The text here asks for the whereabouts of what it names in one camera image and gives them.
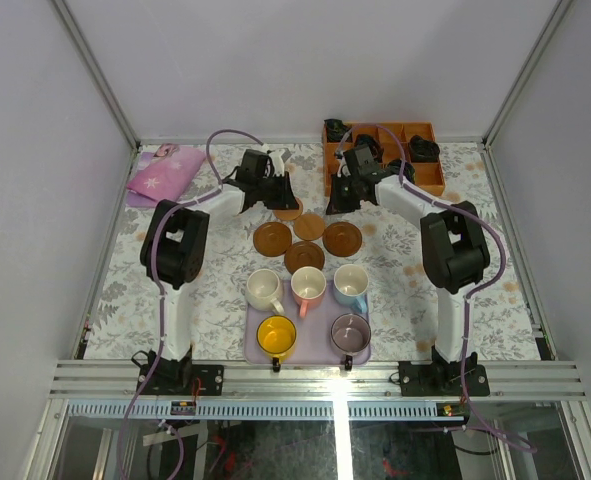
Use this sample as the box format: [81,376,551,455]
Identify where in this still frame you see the yellow ceramic mug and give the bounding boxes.
[256,315,297,363]

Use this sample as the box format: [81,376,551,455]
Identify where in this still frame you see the pink folded cloth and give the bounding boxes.
[126,144,206,208]

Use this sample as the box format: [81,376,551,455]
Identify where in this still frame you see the dark floral rolled cloth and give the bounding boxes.
[408,135,440,163]
[354,133,381,151]
[324,118,350,143]
[386,158,416,184]

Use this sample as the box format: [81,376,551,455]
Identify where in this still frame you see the white ceramic mug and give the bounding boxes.
[245,269,285,315]

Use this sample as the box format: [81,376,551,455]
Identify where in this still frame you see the grey purple ceramic mug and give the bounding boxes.
[330,313,371,355]

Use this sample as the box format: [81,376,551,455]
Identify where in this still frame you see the light blue ceramic mug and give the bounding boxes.
[333,264,369,314]

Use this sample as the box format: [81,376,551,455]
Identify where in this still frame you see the dark wooden grooved coaster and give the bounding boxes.
[322,222,362,257]
[284,241,325,274]
[253,222,292,257]

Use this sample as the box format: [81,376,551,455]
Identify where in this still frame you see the white floral tablecloth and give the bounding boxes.
[84,143,539,361]

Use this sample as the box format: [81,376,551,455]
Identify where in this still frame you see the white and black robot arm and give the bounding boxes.
[326,146,490,395]
[140,147,299,395]

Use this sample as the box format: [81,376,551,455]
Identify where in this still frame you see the light bamboo coaster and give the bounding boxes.
[293,213,326,241]
[273,198,303,221]

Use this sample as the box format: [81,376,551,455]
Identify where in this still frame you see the blue slotted cable duct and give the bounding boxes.
[69,400,462,421]

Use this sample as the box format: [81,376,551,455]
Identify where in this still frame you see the lavender plastic serving tray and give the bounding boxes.
[243,280,371,370]

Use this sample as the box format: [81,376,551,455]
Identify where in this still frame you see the aluminium front frame rail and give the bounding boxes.
[49,360,586,402]

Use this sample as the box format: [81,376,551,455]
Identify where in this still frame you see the pink ceramic mug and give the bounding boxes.
[290,266,327,318]

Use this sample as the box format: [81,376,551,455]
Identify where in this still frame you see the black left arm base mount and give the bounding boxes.
[142,351,225,397]

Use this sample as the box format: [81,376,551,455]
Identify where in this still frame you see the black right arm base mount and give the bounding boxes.
[398,349,490,397]

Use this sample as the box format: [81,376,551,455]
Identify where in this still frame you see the orange wooden compartment tray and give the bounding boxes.
[322,122,445,197]

